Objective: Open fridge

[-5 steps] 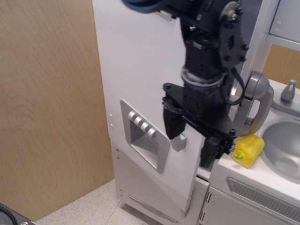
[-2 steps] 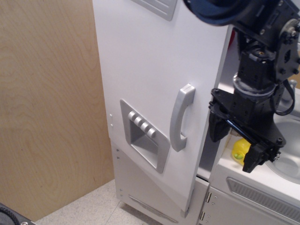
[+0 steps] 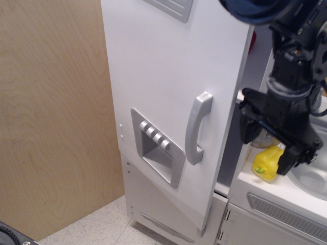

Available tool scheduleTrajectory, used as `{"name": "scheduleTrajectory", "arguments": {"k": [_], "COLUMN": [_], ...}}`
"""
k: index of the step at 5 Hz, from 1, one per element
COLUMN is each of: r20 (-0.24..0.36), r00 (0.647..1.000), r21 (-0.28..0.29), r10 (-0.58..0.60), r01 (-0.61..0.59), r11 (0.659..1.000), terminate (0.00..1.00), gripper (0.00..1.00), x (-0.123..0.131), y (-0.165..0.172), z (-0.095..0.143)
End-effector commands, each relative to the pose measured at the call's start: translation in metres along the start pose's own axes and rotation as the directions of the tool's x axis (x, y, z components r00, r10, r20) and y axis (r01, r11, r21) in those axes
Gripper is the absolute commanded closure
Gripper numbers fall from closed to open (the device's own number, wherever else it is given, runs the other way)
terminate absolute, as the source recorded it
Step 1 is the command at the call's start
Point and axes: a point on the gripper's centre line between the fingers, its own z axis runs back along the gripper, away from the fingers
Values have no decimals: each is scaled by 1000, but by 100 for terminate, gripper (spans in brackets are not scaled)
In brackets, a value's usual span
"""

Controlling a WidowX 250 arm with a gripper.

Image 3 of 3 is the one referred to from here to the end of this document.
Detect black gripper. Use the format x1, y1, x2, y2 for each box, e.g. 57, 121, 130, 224
240, 85, 323, 176

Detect silver fridge door handle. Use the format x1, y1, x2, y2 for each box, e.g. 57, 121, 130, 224
184, 91, 213, 166

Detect white toy fridge door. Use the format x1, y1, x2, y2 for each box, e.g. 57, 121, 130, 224
101, 1, 253, 230

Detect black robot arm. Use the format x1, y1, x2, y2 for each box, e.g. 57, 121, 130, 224
222, 1, 326, 175

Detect yellow toy bell pepper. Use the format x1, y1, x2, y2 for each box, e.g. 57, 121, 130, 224
252, 146, 284, 182

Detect silver toy sink basin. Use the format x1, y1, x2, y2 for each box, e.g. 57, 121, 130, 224
288, 118, 326, 201

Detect white toy kitchen cabinet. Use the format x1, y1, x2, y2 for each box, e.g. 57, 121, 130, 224
214, 22, 327, 245

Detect grey oven vent panel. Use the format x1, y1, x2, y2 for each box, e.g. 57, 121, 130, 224
246, 193, 326, 243

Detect grey ice dispenser panel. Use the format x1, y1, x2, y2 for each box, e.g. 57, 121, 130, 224
131, 108, 185, 189

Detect white lower freezer door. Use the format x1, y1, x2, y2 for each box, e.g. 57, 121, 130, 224
121, 155, 227, 244

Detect grey top door badge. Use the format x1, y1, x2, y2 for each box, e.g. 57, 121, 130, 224
144, 0, 193, 23

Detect black equipment corner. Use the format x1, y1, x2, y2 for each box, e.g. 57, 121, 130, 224
1, 222, 39, 245

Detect grey toy wall phone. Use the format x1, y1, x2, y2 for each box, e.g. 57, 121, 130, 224
251, 129, 284, 149

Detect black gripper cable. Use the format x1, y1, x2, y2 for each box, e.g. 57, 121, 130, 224
305, 79, 327, 117

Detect silver lower door handle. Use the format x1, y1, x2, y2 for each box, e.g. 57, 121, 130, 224
197, 227, 206, 237

